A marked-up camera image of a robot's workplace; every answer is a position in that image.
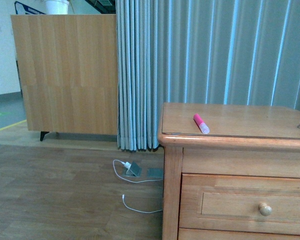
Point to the grey pleated curtain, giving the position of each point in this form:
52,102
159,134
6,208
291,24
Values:
241,52

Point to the wooden nightstand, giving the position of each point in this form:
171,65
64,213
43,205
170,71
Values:
247,141

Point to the white plant pot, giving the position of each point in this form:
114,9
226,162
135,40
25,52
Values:
57,7

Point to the open metal floor socket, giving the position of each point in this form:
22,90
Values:
131,170

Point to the wooden drawer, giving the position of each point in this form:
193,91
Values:
240,204
196,234

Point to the pink marker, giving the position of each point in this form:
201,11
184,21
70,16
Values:
201,124

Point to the light wood cabinet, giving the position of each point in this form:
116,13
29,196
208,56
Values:
68,68

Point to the closed metal floor plate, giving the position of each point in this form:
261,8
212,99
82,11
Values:
155,173

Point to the blue wall sign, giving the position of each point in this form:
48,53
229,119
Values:
23,9

